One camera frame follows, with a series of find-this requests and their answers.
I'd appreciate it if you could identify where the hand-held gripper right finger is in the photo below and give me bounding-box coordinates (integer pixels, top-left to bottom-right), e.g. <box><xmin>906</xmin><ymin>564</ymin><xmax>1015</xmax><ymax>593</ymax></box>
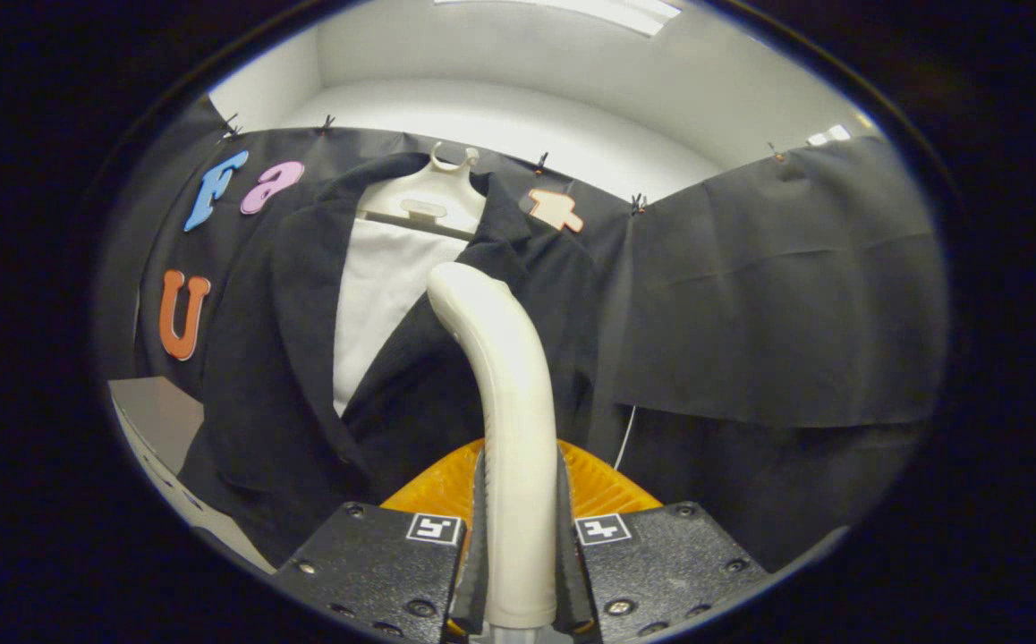
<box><xmin>556</xmin><ymin>436</ymin><xmax>771</xmax><ymax>644</ymax></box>

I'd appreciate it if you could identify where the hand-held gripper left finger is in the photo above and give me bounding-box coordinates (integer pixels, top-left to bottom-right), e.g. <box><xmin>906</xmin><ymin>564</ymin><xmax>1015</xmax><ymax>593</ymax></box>
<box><xmin>272</xmin><ymin>438</ymin><xmax>492</xmax><ymax>644</ymax></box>

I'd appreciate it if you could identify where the white garment steamer head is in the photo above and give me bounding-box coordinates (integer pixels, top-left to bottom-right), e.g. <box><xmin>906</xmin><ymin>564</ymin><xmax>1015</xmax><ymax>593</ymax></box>
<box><xmin>427</xmin><ymin>261</ymin><xmax>560</xmax><ymax>630</ymax></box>

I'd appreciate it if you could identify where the black blazer jacket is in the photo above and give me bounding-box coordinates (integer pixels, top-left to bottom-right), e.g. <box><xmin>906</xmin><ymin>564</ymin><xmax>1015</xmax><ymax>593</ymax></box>
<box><xmin>176</xmin><ymin>152</ymin><xmax>631</xmax><ymax>569</ymax></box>

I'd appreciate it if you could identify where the white plastic clothes hanger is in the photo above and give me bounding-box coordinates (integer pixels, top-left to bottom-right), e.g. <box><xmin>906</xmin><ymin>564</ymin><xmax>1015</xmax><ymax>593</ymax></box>
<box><xmin>355</xmin><ymin>143</ymin><xmax>488</xmax><ymax>241</ymax></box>

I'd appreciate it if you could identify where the white vertical ironing board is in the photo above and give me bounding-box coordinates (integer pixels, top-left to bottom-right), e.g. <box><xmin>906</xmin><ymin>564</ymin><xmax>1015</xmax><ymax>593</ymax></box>
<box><xmin>332</xmin><ymin>219</ymin><xmax>474</xmax><ymax>417</ymax></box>

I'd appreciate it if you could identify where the black backdrop cloth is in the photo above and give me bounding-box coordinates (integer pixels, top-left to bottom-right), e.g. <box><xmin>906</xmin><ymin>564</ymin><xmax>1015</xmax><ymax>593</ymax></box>
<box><xmin>93</xmin><ymin>94</ymin><xmax>950</xmax><ymax>573</ymax></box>

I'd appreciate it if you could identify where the grey filing cabinet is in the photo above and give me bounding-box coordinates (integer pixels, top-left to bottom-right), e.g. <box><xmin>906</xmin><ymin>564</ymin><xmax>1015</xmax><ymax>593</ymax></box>
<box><xmin>108</xmin><ymin>376</ymin><xmax>277</xmax><ymax>573</ymax></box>

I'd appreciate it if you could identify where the row of small cloth clips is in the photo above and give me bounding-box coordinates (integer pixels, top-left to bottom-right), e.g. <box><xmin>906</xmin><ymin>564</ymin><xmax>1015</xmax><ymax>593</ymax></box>
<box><xmin>218</xmin><ymin>112</ymin><xmax>787</xmax><ymax>217</ymax></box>

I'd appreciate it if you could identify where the rectangular ceiling light panel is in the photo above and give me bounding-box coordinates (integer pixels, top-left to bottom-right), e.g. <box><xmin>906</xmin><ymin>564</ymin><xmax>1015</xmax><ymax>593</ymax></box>
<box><xmin>433</xmin><ymin>0</ymin><xmax>682</xmax><ymax>37</ymax></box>

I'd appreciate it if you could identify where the thin white cord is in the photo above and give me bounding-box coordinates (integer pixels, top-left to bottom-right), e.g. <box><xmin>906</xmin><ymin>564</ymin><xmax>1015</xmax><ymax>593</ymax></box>
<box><xmin>612</xmin><ymin>404</ymin><xmax>638</xmax><ymax>472</ymax></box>

